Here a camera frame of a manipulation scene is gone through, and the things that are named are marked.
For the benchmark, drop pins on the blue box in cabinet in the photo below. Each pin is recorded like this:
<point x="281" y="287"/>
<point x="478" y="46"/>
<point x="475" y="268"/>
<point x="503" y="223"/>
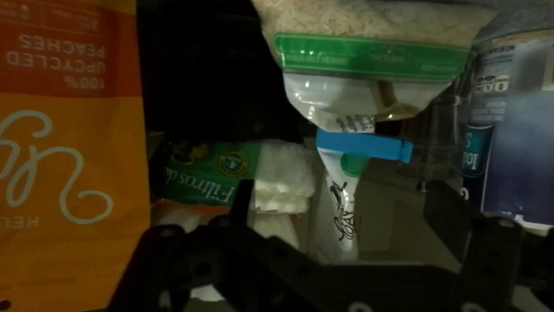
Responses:
<point x="508" y="162"/>

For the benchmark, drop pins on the orange peach snack bag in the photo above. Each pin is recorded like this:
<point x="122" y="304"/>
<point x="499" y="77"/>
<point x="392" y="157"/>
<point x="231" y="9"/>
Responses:
<point x="73" y="164"/>

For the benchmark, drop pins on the green coffee filter pack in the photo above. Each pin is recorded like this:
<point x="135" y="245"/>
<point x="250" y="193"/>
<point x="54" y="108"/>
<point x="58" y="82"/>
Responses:
<point x="203" y="172"/>

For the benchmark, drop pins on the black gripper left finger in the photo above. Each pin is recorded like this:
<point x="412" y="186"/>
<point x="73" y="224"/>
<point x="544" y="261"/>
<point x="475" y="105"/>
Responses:
<point x="241" y="202"/>

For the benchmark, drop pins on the white packet with green seal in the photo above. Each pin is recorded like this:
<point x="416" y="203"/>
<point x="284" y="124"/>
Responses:
<point x="348" y="65"/>

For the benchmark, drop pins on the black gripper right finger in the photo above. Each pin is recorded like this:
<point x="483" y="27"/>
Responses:
<point x="454" y="221"/>

